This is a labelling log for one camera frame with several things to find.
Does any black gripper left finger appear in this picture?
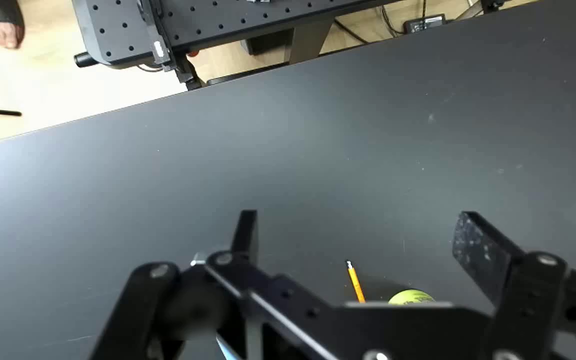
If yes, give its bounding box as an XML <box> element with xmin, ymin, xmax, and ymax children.
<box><xmin>86</xmin><ymin>207</ymin><xmax>336</xmax><ymax>360</ymax></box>

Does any black power adapter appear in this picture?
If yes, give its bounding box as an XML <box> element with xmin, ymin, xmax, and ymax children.
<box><xmin>403</xmin><ymin>11</ymin><xmax>449</xmax><ymax>36</ymax></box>

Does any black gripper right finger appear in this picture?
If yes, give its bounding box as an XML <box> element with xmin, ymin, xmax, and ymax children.
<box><xmin>452</xmin><ymin>209</ymin><xmax>576</xmax><ymax>360</ymax></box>

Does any person foot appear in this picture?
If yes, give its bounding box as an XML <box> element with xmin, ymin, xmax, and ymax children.
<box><xmin>0</xmin><ymin>0</ymin><xmax>29</xmax><ymax>51</ymax></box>

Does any black table leg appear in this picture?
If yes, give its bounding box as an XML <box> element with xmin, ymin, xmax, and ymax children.
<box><xmin>289</xmin><ymin>17</ymin><xmax>338</xmax><ymax>66</ymax></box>

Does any black perforated breadboard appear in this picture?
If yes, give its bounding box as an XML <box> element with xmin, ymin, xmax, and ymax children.
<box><xmin>71</xmin><ymin>0</ymin><xmax>401</xmax><ymax>69</ymax></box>

